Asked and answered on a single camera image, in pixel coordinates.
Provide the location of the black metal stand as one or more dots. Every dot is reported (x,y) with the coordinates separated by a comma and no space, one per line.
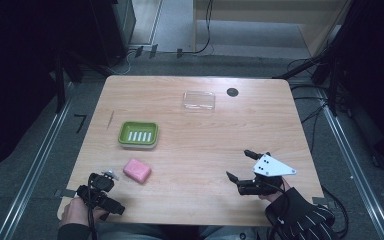
(326,66)

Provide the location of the person's legs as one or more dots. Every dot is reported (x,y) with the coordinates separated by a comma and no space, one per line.
(136,233)

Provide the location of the black round table grommet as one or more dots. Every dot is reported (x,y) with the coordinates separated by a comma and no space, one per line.
(232,92)

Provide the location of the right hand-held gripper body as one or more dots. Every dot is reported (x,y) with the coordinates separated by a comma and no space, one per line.
(270,166)

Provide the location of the metal floor rail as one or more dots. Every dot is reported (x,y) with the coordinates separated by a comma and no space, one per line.
(356,173)
(36,166)

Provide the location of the person's right hand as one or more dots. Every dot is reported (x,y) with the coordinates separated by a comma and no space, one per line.
(296,216)

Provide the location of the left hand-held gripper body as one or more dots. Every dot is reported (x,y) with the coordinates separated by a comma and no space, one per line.
(100,196)

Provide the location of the clear plastic lid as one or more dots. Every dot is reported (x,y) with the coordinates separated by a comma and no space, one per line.
(198,101)

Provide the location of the grey tape piece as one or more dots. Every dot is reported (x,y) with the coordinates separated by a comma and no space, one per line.
(319,200)
(65,192)

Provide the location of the black cabinet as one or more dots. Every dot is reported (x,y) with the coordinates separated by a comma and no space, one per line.
(113,30)

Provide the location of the person's left hand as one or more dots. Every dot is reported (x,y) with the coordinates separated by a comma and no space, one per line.
(75,213)

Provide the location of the light wooden furniture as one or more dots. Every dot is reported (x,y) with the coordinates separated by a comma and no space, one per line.
(263,20)

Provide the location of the green soap dish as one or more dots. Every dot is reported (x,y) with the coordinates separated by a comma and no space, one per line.
(138,134)

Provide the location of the pink soap bar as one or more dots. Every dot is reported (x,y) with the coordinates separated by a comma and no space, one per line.
(137,170)

